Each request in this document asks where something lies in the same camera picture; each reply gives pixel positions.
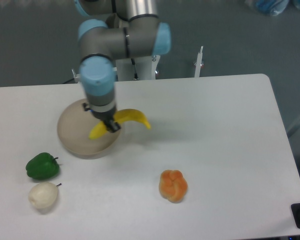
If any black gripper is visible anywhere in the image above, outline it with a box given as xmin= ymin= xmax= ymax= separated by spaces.
xmin=82 ymin=102 xmax=121 ymax=133

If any yellow banana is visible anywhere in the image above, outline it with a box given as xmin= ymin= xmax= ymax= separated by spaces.
xmin=88 ymin=108 xmax=151 ymax=140

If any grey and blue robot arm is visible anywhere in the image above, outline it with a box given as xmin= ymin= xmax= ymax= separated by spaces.
xmin=74 ymin=0 xmax=172 ymax=133

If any beige round plate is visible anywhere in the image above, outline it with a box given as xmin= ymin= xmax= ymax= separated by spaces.
xmin=57 ymin=99 xmax=124 ymax=160

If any green bell pepper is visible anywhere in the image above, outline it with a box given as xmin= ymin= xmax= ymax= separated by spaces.
xmin=25 ymin=152 xmax=60 ymax=180

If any orange knotted bread roll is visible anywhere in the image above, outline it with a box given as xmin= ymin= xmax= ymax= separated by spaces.
xmin=158 ymin=169 xmax=188 ymax=204

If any white pear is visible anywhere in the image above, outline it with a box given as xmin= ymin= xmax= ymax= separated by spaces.
xmin=28 ymin=181 xmax=62 ymax=209

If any blue plastic bag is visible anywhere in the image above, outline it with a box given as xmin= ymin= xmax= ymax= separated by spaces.
xmin=244 ymin=0 xmax=300 ymax=17

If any black cable on pedestal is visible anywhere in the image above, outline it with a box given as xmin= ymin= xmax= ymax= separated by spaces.
xmin=130 ymin=57 xmax=139 ymax=81

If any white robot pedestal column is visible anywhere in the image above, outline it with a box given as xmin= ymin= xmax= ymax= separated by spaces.
xmin=115 ymin=55 xmax=161 ymax=82

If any white upright frame post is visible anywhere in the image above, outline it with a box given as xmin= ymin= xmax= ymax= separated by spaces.
xmin=194 ymin=45 xmax=204 ymax=78

